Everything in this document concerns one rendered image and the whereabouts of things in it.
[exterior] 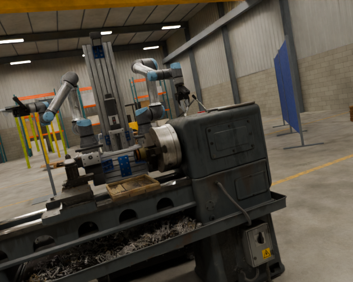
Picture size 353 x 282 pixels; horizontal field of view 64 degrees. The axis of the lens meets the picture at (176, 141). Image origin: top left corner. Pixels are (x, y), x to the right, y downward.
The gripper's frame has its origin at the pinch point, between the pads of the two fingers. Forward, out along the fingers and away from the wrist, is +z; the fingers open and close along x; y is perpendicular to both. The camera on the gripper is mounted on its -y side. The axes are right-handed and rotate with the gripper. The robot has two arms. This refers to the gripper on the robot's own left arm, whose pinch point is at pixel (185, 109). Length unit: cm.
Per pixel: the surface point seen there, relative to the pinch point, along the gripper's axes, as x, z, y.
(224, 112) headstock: -13.2, 6.8, -33.1
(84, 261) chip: 91, 75, -23
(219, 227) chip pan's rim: 10, 76, -41
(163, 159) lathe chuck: 32.0, 27.5, -26.3
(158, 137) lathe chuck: 31.8, 13.5, -24.7
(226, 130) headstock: -11.7, 18.4, -32.7
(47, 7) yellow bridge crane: 65, -473, 972
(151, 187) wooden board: 45, 41, -29
